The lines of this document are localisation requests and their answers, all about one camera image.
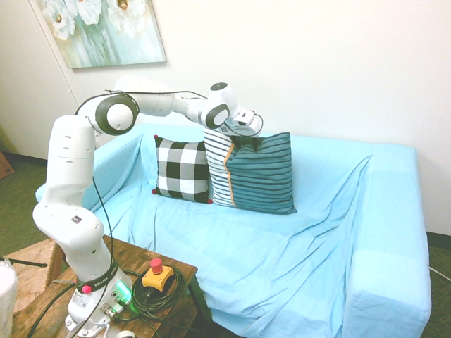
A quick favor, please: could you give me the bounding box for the black white checkered pillow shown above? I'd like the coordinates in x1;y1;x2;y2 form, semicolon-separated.
152;134;214;206

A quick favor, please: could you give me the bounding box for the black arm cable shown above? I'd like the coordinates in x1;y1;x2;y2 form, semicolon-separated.
74;89;264;283

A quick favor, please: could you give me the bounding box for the thin black rod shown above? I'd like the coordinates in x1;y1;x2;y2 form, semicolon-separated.
0;257;49;268

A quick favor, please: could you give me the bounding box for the blue striped pillow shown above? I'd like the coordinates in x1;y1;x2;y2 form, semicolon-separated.
203;127;298;216

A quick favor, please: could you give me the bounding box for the white floor cable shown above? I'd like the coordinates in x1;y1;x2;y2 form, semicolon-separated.
427;265;451;280

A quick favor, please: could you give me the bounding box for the brown cardboard box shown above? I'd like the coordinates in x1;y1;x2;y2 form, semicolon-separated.
0;151;16;181

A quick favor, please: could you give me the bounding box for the white fluffy object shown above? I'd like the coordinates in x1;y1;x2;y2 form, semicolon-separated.
0;258;20;338

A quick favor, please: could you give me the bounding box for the brown wooden table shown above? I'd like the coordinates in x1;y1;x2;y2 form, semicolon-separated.
11;234;214;338

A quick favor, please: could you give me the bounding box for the yellow red emergency stop button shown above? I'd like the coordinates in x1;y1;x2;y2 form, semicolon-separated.
141;258;175;292

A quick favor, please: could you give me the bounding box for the floral canvas painting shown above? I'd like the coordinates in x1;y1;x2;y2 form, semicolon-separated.
29;0;168;70

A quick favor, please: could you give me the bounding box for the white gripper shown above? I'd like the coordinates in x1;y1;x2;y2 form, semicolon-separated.
230;109;262;139

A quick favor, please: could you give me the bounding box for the coiled black cable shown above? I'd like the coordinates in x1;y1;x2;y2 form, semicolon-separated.
131;265;195;322

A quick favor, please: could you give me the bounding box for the light blue covered sofa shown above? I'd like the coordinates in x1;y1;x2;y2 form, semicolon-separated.
35;123;433;338

